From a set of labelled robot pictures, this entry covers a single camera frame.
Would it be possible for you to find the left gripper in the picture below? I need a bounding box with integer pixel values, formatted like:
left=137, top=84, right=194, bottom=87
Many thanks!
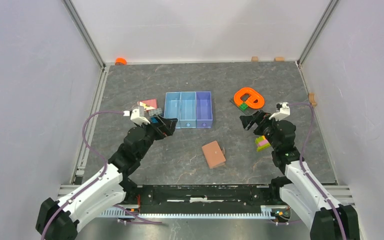
left=134, top=113, right=177, bottom=159

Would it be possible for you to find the blue toy brick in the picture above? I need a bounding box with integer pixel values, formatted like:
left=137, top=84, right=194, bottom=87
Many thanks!
left=150, top=116, right=160, bottom=124

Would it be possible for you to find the brown leather card holder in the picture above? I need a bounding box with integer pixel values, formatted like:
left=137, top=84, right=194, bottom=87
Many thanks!
left=201, top=140, right=226, bottom=169

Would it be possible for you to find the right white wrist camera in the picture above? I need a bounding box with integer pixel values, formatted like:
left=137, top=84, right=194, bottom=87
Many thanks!
left=269, top=102, right=290, bottom=121

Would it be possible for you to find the clear toy brick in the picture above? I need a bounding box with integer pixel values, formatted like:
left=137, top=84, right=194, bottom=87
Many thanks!
left=148, top=108, right=163, bottom=117

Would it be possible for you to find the orange plastic ring toy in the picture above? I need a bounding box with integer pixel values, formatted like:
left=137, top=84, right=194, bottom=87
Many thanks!
left=233, top=87, right=266, bottom=109

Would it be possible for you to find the blue purple drawer organizer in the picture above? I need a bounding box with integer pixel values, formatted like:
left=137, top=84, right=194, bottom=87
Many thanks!
left=163, top=91, right=214, bottom=129

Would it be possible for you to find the dark transparent base plate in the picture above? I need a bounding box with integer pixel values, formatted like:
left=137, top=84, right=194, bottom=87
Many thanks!
left=229, top=98, right=258, bottom=115

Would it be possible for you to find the wooden block right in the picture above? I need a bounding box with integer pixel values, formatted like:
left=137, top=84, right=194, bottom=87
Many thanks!
left=274, top=56, right=285, bottom=62

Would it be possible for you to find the pink green brick stack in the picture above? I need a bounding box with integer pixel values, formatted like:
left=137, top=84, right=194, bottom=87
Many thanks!
left=255, top=135, right=271, bottom=152

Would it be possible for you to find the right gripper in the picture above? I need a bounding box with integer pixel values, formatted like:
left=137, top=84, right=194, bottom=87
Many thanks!
left=239, top=109, right=282, bottom=150

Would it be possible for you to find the green toy brick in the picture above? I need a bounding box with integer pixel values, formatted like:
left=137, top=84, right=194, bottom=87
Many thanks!
left=239, top=103, right=249, bottom=111

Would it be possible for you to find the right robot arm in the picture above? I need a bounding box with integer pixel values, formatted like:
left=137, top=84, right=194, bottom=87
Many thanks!
left=239, top=110, right=361, bottom=240

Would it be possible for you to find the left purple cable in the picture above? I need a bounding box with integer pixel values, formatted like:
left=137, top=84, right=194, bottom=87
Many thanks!
left=40, top=110, right=163, bottom=240

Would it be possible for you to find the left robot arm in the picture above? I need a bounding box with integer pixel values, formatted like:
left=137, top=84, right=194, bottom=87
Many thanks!
left=35, top=115, right=178, bottom=240

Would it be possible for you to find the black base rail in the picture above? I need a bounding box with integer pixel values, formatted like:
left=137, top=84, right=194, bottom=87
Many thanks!
left=121, top=184, right=287, bottom=214

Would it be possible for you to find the wooden arch block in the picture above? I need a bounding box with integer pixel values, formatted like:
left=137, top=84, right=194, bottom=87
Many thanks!
left=308, top=92, right=318, bottom=108

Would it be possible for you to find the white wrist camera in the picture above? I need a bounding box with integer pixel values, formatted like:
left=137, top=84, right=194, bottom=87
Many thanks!
left=123, top=106, right=151, bottom=126
left=269, top=102, right=290, bottom=121

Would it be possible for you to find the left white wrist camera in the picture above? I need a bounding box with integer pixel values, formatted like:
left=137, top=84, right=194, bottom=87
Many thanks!
left=123, top=106, right=151, bottom=126

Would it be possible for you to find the white cable duct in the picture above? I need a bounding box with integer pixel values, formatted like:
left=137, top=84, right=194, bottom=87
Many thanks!
left=98, top=206, right=290, bottom=220

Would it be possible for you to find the pink wooden puzzle block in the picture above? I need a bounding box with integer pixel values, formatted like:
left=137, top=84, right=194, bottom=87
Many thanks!
left=137, top=98, right=158, bottom=112

